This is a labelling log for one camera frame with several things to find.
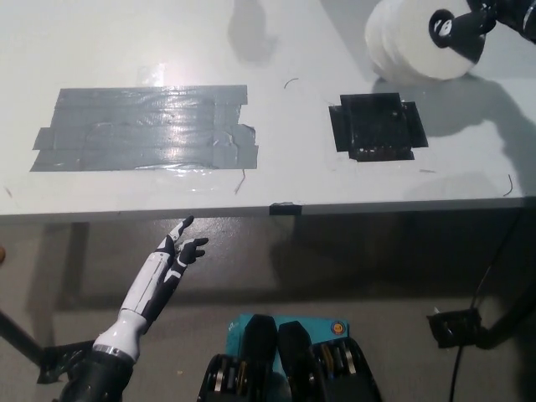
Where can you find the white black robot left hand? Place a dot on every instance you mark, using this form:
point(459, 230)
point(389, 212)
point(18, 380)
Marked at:
point(146, 289)

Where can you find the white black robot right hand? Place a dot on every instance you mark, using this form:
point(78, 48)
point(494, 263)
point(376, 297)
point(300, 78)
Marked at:
point(498, 10)

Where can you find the white toilet paper roll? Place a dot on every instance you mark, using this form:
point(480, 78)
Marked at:
point(402, 46)

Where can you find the black ribbed robot body block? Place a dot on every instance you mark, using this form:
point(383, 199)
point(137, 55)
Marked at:
point(251, 368)
point(335, 372)

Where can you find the teal robot body top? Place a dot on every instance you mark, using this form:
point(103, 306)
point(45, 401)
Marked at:
point(326, 328)

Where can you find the black diagonal table strut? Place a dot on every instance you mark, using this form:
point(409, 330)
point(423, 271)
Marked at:
point(21, 337)

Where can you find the brown round object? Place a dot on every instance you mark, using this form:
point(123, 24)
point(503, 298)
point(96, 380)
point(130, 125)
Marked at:
point(2, 254)

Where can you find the black tape square patch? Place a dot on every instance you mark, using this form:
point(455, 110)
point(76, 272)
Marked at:
point(377, 125)

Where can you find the grey duct tape patch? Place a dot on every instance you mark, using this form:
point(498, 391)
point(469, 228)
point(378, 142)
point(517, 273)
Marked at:
point(146, 130)

